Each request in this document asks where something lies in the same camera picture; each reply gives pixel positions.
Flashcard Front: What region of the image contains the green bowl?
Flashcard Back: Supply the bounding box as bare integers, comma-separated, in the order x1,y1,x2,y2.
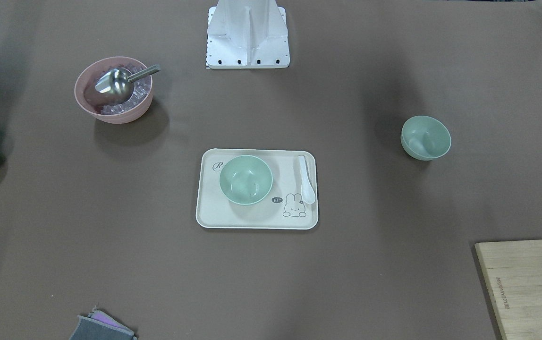
219,155,274,206
400,115,452,161

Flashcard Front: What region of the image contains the green bowl on tray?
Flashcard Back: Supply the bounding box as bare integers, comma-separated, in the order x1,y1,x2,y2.
219,155,274,206

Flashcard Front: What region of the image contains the cream rabbit tray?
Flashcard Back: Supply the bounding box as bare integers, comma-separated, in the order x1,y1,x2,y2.
195,148,319,230

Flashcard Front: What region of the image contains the white ceramic spoon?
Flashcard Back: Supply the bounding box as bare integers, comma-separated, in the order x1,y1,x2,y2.
297,155,316,204

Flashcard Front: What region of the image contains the pink bowl with ice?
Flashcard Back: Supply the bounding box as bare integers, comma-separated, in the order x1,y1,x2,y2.
74,56,153,124

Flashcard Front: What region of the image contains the steel ice scoop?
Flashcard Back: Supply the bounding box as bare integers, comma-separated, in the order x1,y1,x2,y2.
93,64,161,101

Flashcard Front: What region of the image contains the grey folded cloth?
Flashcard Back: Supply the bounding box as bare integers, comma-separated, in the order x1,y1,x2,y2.
70,308,137,340

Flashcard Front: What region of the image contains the wooden cutting board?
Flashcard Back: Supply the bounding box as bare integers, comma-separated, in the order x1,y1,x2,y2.
474,240,542,340

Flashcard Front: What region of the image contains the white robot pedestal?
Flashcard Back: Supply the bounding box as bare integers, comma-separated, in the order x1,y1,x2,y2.
205,0,291,69

